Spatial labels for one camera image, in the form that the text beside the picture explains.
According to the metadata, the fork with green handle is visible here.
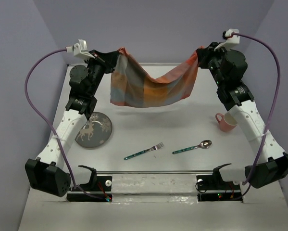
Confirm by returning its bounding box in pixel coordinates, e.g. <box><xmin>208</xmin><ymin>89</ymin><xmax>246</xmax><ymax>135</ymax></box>
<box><xmin>124</xmin><ymin>142</ymin><xmax>164</xmax><ymax>160</ymax></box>

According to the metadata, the checkered orange blue cloth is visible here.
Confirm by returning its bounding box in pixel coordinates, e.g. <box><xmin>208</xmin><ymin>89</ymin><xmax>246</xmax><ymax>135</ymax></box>
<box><xmin>110</xmin><ymin>47</ymin><xmax>199</xmax><ymax>108</ymax></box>

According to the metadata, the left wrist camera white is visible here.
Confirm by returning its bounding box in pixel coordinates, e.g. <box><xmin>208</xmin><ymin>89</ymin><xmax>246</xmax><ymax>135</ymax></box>
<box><xmin>65</xmin><ymin>39</ymin><xmax>96</xmax><ymax>60</ymax></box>

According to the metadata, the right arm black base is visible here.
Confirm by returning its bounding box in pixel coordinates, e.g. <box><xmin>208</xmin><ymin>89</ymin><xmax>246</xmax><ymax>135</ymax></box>
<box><xmin>195</xmin><ymin>175</ymin><xmax>242</xmax><ymax>202</ymax></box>

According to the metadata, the pink mug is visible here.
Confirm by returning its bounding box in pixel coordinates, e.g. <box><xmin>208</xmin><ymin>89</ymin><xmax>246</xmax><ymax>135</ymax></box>
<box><xmin>215</xmin><ymin>112</ymin><xmax>238</xmax><ymax>132</ymax></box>

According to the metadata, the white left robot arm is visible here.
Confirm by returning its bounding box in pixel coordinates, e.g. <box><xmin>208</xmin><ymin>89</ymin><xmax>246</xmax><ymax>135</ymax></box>
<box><xmin>25</xmin><ymin>50</ymin><xmax>119</xmax><ymax>197</ymax></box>

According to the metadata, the grey reindeer plate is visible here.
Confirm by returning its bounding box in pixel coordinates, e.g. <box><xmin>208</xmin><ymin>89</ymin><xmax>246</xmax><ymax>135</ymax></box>
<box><xmin>75</xmin><ymin>112</ymin><xmax>113</xmax><ymax>149</ymax></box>

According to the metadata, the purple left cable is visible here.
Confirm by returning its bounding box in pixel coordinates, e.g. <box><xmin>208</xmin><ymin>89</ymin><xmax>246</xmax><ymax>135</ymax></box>
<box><xmin>24</xmin><ymin>47</ymin><xmax>110</xmax><ymax>200</ymax></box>

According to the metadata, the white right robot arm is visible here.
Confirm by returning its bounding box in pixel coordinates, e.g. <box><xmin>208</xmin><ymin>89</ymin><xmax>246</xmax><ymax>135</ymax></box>
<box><xmin>196</xmin><ymin>42</ymin><xmax>288</xmax><ymax>189</ymax></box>

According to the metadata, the spoon with green handle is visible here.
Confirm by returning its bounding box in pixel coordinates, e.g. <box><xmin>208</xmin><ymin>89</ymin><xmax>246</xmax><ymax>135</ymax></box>
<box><xmin>172</xmin><ymin>140</ymin><xmax>212</xmax><ymax>154</ymax></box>

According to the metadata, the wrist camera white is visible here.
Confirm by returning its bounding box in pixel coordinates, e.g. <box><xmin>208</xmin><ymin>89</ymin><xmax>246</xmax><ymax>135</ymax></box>
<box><xmin>65</xmin><ymin>39</ymin><xmax>96</xmax><ymax>60</ymax></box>
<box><xmin>214</xmin><ymin>29</ymin><xmax>240</xmax><ymax>51</ymax></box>

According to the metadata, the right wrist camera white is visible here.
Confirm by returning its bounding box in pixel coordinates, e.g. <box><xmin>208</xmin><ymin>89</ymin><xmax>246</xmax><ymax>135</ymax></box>
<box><xmin>214</xmin><ymin>29</ymin><xmax>240</xmax><ymax>51</ymax></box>

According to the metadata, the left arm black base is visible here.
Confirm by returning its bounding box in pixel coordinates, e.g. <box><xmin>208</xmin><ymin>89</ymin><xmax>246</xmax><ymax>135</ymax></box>
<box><xmin>66</xmin><ymin>175</ymin><xmax>113</xmax><ymax>203</ymax></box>

